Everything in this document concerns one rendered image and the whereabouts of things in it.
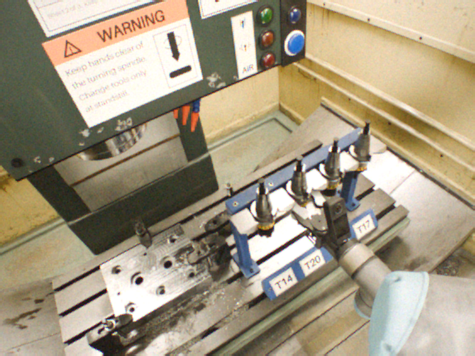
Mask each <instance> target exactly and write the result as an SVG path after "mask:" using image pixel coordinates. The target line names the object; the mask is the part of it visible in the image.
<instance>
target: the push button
mask: <svg viewBox="0 0 475 356"><path fill-rule="evenodd" d="M304 43H305V39H304V37H303V36H302V35H301V34H299V33H296V34H294V35H292V36H290V38H289V39H288V43H287V45H288V51H289V52H290V53H291V54H296V53H299V52H300V51H301V50H302V48H303V46H304Z"/></svg>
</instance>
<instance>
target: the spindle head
mask: <svg viewBox="0 0 475 356"><path fill-rule="evenodd" d="M165 1H169V0H153V1H151V2H148V3H144V4H141V5H138V6H136V7H133V8H129V9H126V10H123V11H120V12H119V13H115V14H111V15H109V16H106V17H103V18H101V19H96V20H94V21H91V22H88V23H86V24H84V25H79V26H77V27H74V28H72V29H68V30H66V31H62V32H59V33H57V34H54V35H52V36H47V35H46V33H45V31H44V29H43V28H42V26H41V24H40V22H39V20H38V18H37V17H36V15H35V12H34V11H33V10H32V7H31V6H30V3H29V2H28V0H0V165H1V166H2V167H3V168H4V169H5V170H6V171H7V172H8V173H9V174H10V175H11V176H13V178H14V180H15V181H22V180H24V179H26V178H28V177H30V176H32V175H34V174H36V173H38V172H39V171H42V170H46V169H48V168H50V167H52V166H54V165H56V164H58V163H60V162H62V161H64V160H66V159H68V158H70V157H72V156H75V155H77V154H78V153H83V152H84V151H86V150H88V149H90V148H93V147H95V146H97V145H99V144H101V143H102V142H106V141H108V140H110V139H112V138H113V137H116V136H118V135H121V134H123V133H124V132H126V131H129V130H131V129H134V128H136V127H137V126H140V125H142V124H146V123H148V122H150V121H152V120H155V119H158V118H159V117H161V116H164V115H166V114H168V113H170V112H172V111H174V110H177V109H179V108H182V107H184V106H186V105H188V104H189V103H192V102H195V101H197V100H199V99H201V98H203V97H207V96H209V95H210V94H212V93H214V92H219V91H221V90H223V89H226V88H228V87H229V86H233V85H235V84H237V83H238V82H240V81H244V80H246V79H248V78H250V77H252V76H257V75H258V74H261V73H263V72H265V71H267V70H264V69H262V68H261V66H260V59H261V57H262V55H263V54H264V53H267V52H273V53H274V54H276V62H275V65H273V67H272V68H275V67H276V66H280V65H282V22H281V18H280V0H259V1H253V2H251V3H247V4H244V5H243V6H240V7H237V8H231V9H228V10H226V11H224V12H221V13H219V14H215V15H212V16H208V17H206V18H203V19H202V17H201V13H200V10H199V5H198V0H185V3H186V6H187V12H188V16H189V19H190V23H191V30H192V33H193V40H194V43H195V47H196V50H197V55H198V64H199V68H200V71H201V75H202V78H203V79H201V80H199V81H195V82H194V83H192V84H190V85H187V86H184V87H182V88H180V89H177V90H175V91H173V92H170V93H168V94H166V95H164V96H162V97H158V98H156V99H154V100H153V101H150V102H148V103H145V104H143V105H140V106H139V107H136V108H134V109H131V110H129V111H125V112H123V113H121V114H117V115H116V116H114V117H112V118H110V119H107V120H105V121H103V122H100V123H98V124H96V125H94V126H91V127H89V126H88V125H87V122H86V121H85V119H84V118H83V116H82V114H81V112H80V110H79V109H78V108H77V106H76V103H75V101H74V100H73V98H72V96H71V94H70V93H69V91H68V90H67V88H66V85H65V84H64V83H63V81H62V78H61V76H59V73H58V71H57V70H56V69H55V67H54V64H53V63H52V61H51V59H50V57H49V56H48V54H47V51H46V50H45V48H44V46H43V44H44V43H46V42H50V41H52V40H53V39H56V38H58V37H61V36H65V35H68V34H70V33H72V32H75V31H79V30H82V29H85V28H87V27H89V26H93V25H96V24H99V23H101V22H104V21H107V20H110V19H113V18H116V17H119V16H121V15H124V14H129V13H130V12H133V11H137V10H139V9H141V8H146V7H148V6H150V5H154V4H157V3H162V2H165ZM266 4H267V5H270V6H272V7H273V9H274V12H275V15H274V18H273V21H272V22H271V23H270V24H269V25H268V26H262V25H260V24H258V22H257V19H256V15H257V13H258V11H259V9H260V8H261V7H262V6H264V5H266ZM248 12H252V21H253V32H254V50H255V61H256V70H257V73H254V74H252V75H249V76H245V77H244V78H241V79H239V78H238V66H237V60H236V48H235V41H234V35H233V28H232V18H233V17H236V16H237V15H242V14H246V13H248ZM267 29H270V30H272V31H273V32H274V33H275V41H274V43H273V44H272V45H271V47H270V48H268V49H263V48H261V47H260V45H259V42H258V40H259V36H260V33H261V32H263V31H265V30H267ZM272 68H271V69H272Z"/></svg>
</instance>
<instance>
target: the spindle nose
mask: <svg viewBox="0 0 475 356"><path fill-rule="evenodd" d="M147 126H148V123H146V124H142V125H140V126H137V127H136V128H134V129H131V130H129V131H126V132H124V133H123V134H121V135H118V136H116V137H113V138H112V139H110V140H108V141H106V142H102V143H101V144H99V145H97V146H95V147H93V148H90V149H88V150H86V151H84V152H83V153H78V154H77V155H76V157H78V158H80V159H84V160H90V161H98V160H104V159H110V158H113V157H115V156H117V155H120V154H122V153H123V152H125V151H126V150H128V149H130V148H131V147H133V146H134V145H135V144H136V143H137V142H138V141H139V140H140V139H141V138H142V137H143V135H144V133H145V131H146V130H147Z"/></svg>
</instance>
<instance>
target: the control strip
mask: <svg viewBox="0 0 475 356"><path fill-rule="evenodd" d="M265 8H268V9H271V11H272V18H271V21H270V22H269V23H268V24H266V25H265V24H263V23H262V22H261V20H260V16H261V13H262V11H263V10H264V9H265ZM295 8H298V9H299V10H300V12H301V16H300V19H299V21H297V22H296V23H292V22H291V20H290V14H291V13H292V11H293V10H294V9H295ZM306 9H307V0H280V18H281V22H282V67H286V66H289V65H290V64H292V63H295V62H297V61H299V60H301V59H303V58H305V43H304V46H303V48H302V50H301V51H300V52H299V53H296V54H291V53H290V52H289V51H288V45H287V43H288V39H289V38H290V36H292V35H294V34H296V33H299V34H301V35H302V36H303V37H304V39H305V42H306V25H307V20H306ZM274 15H275V12H274V9H273V7H272V6H270V5H267V4H266V5H264V6H262V7H261V8H260V9H259V11H258V13H257V15H256V19H257V22H258V24H260V25H262V26H268V25H269V24H270V23H271V22H272V21H273V18H274ZM265 33H271V34H272V35H273V42H272V44H273V43H274V41H275V33H274V32H273V31H272V30H270V29H267V30H265V31H263V32H261V33H260V36H259V40H258V42H259V45H260V47H261V48H263V49H268V48H270V47H271V45H272V44H271V45H270V46H269V47H265V46H263V44H262V38H263V36H264V34H265ZM268 54H273V56H274V62H276V54H274V53H273V52H267V53H264V54H263V55H262V57H261V59H260V66H261V68H262V69H264V70H269V69H270V68H272V67H273V65H275V63H274V64H273V65H272V66H271V67H268V68H267V67H265V66H264V64H263V62H264V59H265V57H266V56H267V55H268Z"/></svg>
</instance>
